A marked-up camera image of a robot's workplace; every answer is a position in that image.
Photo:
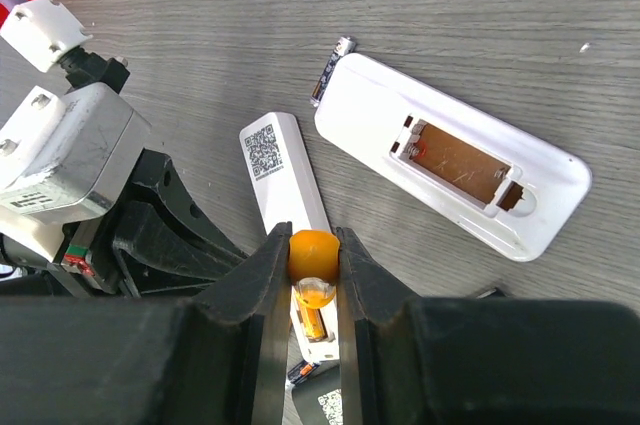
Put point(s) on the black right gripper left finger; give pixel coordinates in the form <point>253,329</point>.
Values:
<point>216,358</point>

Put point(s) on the white remote with orange batteries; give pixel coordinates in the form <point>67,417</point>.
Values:
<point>286,191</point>

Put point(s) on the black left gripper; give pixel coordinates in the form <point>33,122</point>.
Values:
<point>159,243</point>

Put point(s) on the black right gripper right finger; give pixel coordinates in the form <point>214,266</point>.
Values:
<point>408,359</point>

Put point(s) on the orange handled screwdriver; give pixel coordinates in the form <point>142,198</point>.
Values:
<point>313,267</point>

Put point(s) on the white remote control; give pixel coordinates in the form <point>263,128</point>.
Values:
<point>507,188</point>

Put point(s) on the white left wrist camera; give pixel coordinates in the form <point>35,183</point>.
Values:
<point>63,160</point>

